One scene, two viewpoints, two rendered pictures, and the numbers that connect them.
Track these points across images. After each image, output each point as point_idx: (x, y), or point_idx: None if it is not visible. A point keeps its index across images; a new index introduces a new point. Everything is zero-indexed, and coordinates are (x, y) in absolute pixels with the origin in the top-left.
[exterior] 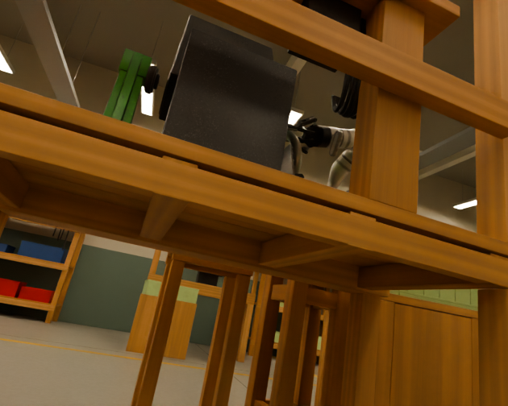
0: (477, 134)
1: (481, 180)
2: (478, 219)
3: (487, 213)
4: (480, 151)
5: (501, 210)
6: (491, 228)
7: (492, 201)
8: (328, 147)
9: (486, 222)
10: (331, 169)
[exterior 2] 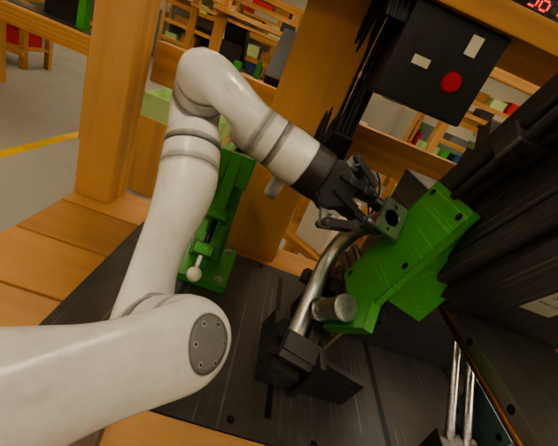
0: (136, 52)
1: (126, 127)
2: (115, 174)
3: (121, 166)
4: (133, 84)
5: (129, 163)
6: (120, 182)
7: (127, 154)
8: (282, 180)
9: (120, 177)
10: (210, 203)
